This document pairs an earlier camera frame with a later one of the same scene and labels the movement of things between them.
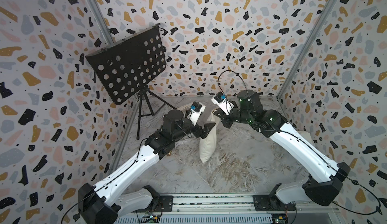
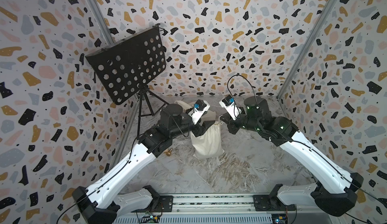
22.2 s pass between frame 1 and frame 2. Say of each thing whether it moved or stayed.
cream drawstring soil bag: moved
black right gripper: moved
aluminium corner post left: stayed
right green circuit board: stayed
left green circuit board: stayed
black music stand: stayed
